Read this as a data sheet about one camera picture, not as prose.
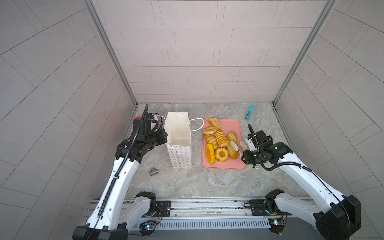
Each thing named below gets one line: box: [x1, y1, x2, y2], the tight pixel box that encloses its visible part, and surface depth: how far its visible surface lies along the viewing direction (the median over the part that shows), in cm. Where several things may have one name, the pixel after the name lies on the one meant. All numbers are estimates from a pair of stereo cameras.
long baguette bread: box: [227, 143, 239, 160], surface depth 88 cm
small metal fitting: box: [149, 167, 159, 176], surface depth 82 cm
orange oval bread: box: [205, 143, 215, 165], surface depth 88 cm
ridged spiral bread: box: [214, 129, 229, 147], surface depth 93 cm
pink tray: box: [202, 119, 246, 170], surface depth 88 cm
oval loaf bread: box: [226, 130, 238, 147], surface depth 94 cm
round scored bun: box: [207, 117, 221, 129], surface depth 101 cm
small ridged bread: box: [205, 134, 218, 151], surface depth 93 cm
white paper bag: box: [165, 111, 205, 169], surface depth 78 cm
